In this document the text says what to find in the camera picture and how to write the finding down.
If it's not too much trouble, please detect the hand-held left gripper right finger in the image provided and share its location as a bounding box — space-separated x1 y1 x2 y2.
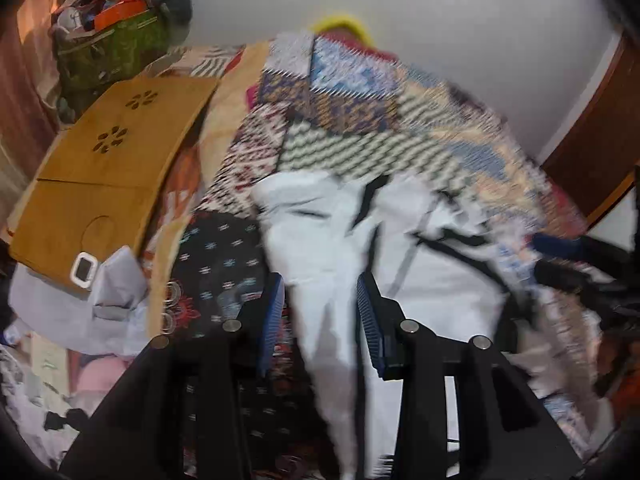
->
356 270 585 480

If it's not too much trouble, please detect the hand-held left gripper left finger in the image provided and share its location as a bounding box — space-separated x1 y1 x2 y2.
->
59 271 287 480

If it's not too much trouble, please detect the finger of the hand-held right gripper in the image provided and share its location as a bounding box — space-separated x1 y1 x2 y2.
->
531 233 632 267
534 258 640 302

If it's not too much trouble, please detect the white black-striped garment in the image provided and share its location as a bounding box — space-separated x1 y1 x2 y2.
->
250 172 551 480

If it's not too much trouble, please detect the black floral cloth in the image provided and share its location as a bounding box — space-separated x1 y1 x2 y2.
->
165 210 321 480

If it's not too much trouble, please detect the brown wooden door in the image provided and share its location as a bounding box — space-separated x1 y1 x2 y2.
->
542 30 640 221

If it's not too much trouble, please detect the pink cloth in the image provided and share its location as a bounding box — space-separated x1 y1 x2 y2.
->
70 352 131 401

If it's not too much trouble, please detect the white rectangular device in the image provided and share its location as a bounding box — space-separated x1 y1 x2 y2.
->
70 252 99 289

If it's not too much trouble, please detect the beige orange printed sheet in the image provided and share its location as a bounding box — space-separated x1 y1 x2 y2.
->
145 42 273 341

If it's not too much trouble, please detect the wooden lap tray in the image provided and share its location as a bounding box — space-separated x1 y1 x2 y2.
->
9 76 221 288

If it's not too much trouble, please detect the patchwork printed blanket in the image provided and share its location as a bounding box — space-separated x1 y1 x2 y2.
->
200 30 601 461

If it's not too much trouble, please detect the grey cloth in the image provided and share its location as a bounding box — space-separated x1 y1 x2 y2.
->
9 247 151 356

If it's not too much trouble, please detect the white black patterned cloth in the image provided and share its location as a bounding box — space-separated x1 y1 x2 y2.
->
0 345 101 471

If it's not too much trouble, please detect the yellow hoop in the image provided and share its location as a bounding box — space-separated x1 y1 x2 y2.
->
310 15 374 46

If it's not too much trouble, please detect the green bag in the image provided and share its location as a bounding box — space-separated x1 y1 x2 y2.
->
55 10 173 111

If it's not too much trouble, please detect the pink curtain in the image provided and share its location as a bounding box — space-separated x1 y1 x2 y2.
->
0 0 76 221

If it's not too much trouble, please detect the orange box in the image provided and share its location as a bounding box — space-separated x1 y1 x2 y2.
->
94 0 149 31

